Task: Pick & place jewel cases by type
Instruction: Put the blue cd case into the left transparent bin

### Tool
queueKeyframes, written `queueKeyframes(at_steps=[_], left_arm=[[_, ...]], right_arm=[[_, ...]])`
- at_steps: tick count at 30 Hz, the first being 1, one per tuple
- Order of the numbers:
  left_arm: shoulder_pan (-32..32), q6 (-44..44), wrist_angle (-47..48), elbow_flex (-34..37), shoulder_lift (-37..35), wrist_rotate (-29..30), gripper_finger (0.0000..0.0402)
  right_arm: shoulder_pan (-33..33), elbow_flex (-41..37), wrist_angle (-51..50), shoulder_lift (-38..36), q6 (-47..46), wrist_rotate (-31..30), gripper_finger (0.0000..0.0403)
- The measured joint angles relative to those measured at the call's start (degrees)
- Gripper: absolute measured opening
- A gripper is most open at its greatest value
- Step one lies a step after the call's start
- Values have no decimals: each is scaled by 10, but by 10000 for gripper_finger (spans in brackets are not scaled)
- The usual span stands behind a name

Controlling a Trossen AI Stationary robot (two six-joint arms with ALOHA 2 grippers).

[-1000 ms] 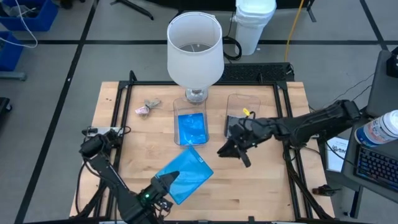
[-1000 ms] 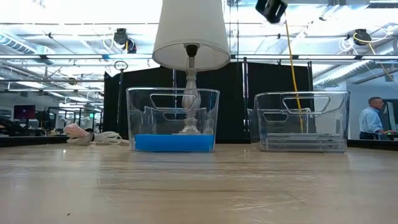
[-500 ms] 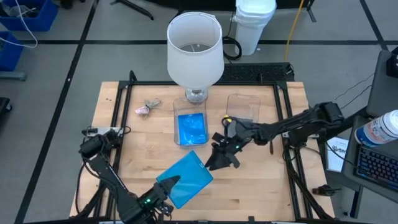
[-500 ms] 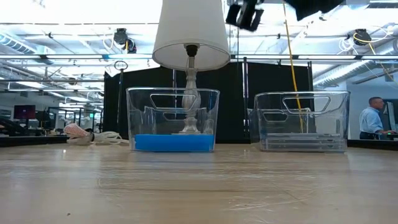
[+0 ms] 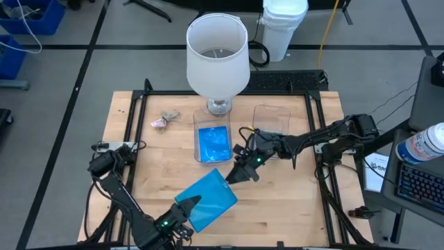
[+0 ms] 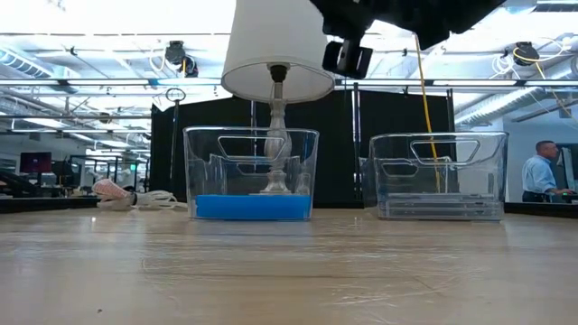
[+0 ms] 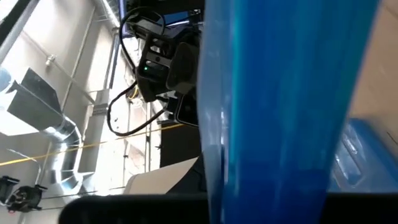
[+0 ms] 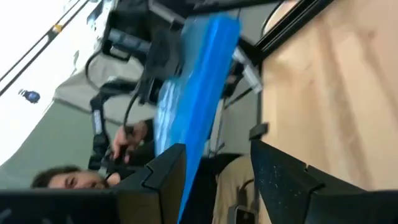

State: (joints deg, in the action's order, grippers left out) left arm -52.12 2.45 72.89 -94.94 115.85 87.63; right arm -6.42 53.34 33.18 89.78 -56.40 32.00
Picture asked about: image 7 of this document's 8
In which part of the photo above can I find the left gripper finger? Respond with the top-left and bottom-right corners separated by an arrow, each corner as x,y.
169,152 -> 208,194

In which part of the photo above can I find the black room partition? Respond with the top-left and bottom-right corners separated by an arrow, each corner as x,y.
159,122 -> 203,169

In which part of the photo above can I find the white shade silver lamp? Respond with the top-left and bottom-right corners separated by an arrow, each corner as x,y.
123,156 -> 200,196

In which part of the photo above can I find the clear plastic bin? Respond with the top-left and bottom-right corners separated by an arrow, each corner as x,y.
326,114 -> 398,195

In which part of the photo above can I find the black ceiling spotlight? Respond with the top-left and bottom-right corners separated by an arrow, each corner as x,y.
0,175 -> 20,203
6,184 -> 48,215

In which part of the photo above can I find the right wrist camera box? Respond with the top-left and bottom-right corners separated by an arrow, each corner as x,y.
136,18 -> 177,103

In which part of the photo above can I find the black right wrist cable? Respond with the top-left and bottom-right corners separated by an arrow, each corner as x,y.
106,6 -> 167,138

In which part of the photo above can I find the yellow hanging cable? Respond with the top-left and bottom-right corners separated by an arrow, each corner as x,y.
0,123 -> 185,167

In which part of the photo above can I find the silver ceiling air duct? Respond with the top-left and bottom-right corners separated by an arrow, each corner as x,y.
0,67 -> 84,195

